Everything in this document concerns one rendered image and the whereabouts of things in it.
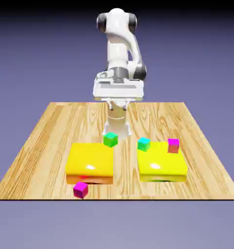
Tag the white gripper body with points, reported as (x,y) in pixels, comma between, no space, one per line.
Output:
(118,92)

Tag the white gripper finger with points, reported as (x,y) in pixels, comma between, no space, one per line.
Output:
(125,105)
(110,105)

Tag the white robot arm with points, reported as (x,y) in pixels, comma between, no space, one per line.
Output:
(117,29)

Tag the small green cube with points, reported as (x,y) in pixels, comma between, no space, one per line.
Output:
(110,139)

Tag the small cyan cube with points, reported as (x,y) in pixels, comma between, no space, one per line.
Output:
(143,144)

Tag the small pink and red cube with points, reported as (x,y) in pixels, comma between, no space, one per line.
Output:
(173,146)

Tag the small magenta cube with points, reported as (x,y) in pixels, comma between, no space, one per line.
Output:
(80,190)

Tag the large orange box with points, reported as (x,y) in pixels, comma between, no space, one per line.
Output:
(89,161)

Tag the large yellow box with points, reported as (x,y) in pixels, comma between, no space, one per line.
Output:
(162,165)

